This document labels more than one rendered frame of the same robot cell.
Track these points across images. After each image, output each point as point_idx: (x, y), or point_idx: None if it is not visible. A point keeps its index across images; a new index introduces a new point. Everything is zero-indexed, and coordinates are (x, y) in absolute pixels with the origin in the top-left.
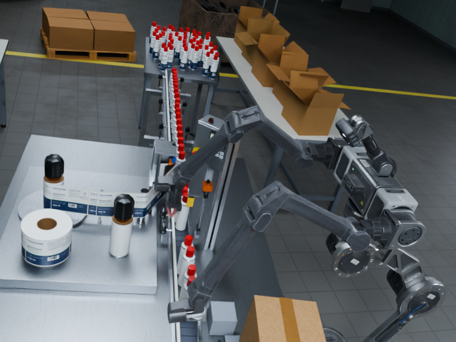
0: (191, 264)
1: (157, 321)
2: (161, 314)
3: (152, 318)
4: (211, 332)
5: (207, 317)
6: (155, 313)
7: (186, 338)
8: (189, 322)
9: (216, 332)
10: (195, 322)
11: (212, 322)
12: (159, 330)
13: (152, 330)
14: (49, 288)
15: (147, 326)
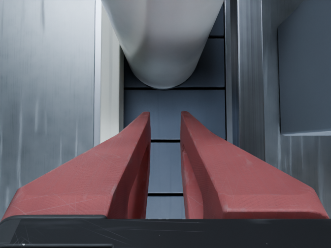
0: None
1: (52, 71)
2: (72, 30)
3: (28, 54)
4: (298, 135)
5: (287, 47)
6: (42, 23)
7: (170, 210)
8: (190, 107)
9: (324, 135)
10: (220, 106)
11: (325, 128)
12: (60, 114)
13: (27, 119)
14: None
15: (7, 95)
